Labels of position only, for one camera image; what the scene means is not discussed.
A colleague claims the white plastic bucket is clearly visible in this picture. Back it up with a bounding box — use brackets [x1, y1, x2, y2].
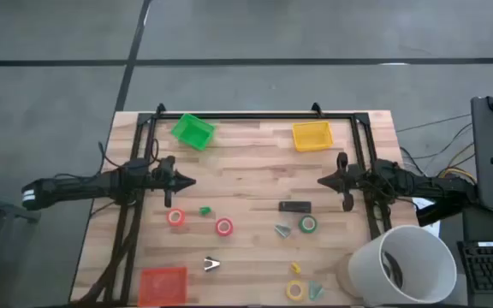
[347, 224, 459, 305]

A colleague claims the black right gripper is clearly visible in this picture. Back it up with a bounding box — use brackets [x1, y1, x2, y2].
[317, 151, 362, 213]

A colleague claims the orange plastic basket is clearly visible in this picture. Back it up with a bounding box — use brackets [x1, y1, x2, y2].
[137, 266, 189, 308]

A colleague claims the black stapler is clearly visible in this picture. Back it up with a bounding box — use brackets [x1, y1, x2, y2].
[277, 200, 312, 214]

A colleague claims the yellow tape roll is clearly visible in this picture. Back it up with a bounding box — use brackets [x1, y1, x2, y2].
[285, 280, 306, 302]

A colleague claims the grey staple remover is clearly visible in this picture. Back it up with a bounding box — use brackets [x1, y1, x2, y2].
[274, 223, 293, 240]

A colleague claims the black floor cable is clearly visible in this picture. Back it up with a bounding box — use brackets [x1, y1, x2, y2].
[395, 112, 472, 133]

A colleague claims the green tape roll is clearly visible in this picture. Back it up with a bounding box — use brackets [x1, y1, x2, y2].
[298, 214, 318, 234]

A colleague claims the yellow plastic basket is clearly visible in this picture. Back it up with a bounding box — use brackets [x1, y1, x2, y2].
[291, 120, 335, 153]

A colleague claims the black table frame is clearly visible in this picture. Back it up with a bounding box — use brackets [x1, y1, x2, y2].
[69, 102, 391, 305]

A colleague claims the red tape roll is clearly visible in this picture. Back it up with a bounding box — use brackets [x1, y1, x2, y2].
[214, 216, 235, 237]

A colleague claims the black flat bar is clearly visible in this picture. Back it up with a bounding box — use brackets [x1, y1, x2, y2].
[416, 187, 479, 228]

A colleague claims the black keyboard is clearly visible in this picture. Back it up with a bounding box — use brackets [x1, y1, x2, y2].
[457, 240, 493, 296]

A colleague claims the orange tape roll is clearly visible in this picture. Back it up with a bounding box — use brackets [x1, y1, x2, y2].
[166, 208, 187, 228]

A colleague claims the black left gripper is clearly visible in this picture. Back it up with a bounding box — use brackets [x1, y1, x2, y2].
[151, 155, 198, 210]

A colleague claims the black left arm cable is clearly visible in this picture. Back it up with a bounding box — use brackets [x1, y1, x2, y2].
[98, 140, 123, 170]

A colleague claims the white paper sheet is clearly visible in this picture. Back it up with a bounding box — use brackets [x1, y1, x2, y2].
[412, 197, 441, 237]

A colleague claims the green plastic basket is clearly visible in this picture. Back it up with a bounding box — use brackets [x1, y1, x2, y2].
[169, 112, 217, 151]

